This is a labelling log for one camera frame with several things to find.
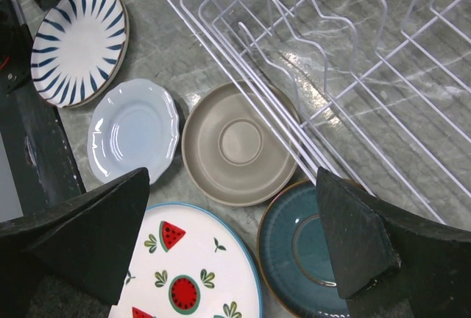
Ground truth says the white wire dish rack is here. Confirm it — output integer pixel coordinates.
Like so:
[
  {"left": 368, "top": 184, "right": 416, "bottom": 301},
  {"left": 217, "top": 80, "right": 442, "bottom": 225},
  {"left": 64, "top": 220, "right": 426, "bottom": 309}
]
[{"left": 167, "top": 0, "right": 470, "bottom": 229}]

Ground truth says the beige saucer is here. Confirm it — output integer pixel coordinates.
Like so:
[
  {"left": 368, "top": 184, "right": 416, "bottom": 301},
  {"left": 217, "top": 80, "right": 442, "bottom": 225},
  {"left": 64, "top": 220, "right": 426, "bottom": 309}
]
[{"left": 182, "top": 82, "right": 300, "bottom": 207}]

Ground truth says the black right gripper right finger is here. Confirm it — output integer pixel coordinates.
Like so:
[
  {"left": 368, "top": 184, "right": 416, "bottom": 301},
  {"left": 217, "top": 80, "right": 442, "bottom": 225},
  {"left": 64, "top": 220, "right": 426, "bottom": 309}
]
[{"left": 316, "top": 167, "right": 470, "bottom": 317}]

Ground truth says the teal saucer brown rim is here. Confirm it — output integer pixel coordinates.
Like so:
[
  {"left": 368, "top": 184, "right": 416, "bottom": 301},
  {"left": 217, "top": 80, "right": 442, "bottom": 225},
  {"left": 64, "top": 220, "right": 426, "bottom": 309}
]
[{"left": 257, "top": 180, "right": 350, "bottom": 317}]

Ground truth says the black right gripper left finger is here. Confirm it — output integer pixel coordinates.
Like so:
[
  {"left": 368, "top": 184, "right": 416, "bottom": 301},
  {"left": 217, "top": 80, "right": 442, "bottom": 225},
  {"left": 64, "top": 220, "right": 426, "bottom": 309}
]
[{"left": 1, "top": 168, "right": 150, "bottom": 317}]

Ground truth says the light blue scalloped plate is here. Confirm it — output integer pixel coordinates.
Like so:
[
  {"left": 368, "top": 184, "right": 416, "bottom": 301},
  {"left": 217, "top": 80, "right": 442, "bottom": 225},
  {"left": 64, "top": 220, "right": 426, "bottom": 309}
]
[{"left": 87, "top": 78, "right": 180, "bottom": 184}]

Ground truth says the black table front beam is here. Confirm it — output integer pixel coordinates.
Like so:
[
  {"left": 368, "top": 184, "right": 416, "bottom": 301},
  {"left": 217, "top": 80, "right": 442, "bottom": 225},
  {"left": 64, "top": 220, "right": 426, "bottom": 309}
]
[{"left": 1, "top": 0, "right": 85, "bottom": 222}]

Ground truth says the watermelon pattern plate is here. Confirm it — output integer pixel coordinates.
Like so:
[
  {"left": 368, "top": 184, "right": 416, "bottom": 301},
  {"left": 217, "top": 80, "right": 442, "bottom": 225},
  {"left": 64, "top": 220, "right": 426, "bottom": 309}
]
[{"left": 109, "top": 202, "right": 263, "bottom": 317}]

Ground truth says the blue striped white plate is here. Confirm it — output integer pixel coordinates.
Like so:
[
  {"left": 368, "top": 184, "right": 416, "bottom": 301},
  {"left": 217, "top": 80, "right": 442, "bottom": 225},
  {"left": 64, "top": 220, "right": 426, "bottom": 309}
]
[{"left": 30, "top": 0, "right": 130, "bottom": 108}]

